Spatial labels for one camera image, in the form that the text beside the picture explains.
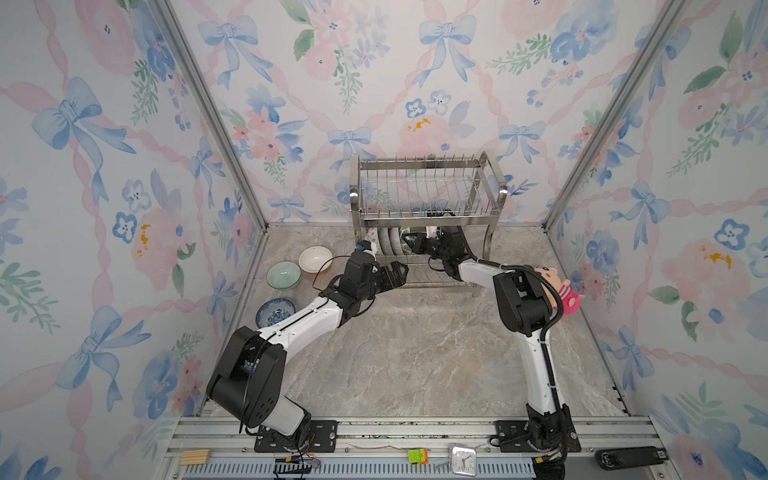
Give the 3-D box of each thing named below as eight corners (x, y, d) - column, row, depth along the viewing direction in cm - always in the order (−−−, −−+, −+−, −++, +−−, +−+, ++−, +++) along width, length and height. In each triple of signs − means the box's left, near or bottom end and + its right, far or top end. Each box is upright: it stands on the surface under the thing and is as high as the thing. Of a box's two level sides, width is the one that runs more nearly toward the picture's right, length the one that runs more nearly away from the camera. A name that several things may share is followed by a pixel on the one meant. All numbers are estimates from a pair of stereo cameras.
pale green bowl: (268, 294, 102) (263, 284, 98) (275, 271, 108) (270, 261, 104) (299, 294, 102) (295, 284, 98) (304, 271, 108) (300, 261, 104)
